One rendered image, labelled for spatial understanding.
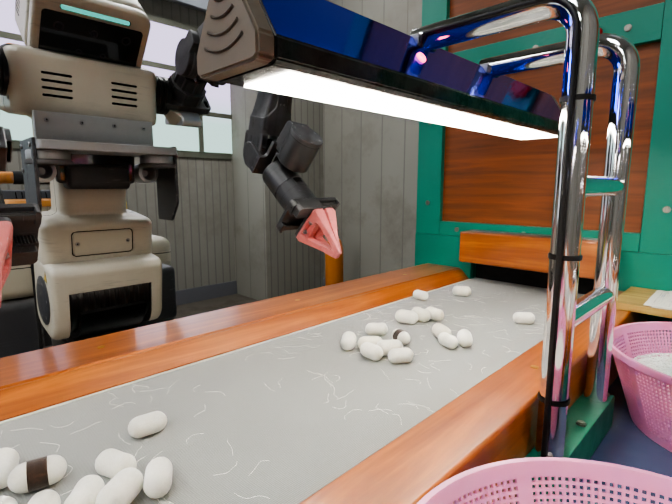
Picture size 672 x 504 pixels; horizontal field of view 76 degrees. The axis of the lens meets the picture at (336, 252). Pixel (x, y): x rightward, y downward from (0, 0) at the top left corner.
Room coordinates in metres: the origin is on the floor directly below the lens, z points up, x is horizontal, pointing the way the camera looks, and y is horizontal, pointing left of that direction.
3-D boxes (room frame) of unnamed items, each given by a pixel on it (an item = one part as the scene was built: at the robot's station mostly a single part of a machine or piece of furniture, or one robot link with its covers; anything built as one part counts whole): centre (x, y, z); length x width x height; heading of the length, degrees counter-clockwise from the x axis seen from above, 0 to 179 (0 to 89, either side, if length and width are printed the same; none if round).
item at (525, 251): (0.89, -0.41, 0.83); 0.30 x 0.06 x 0.07; 45
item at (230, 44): (0.54, -0.14, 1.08); 0.62 x 0.08 x 0.07; 135
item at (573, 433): (0.48, -0.19, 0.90); 0.20 x 0.19 x 0.45; 135
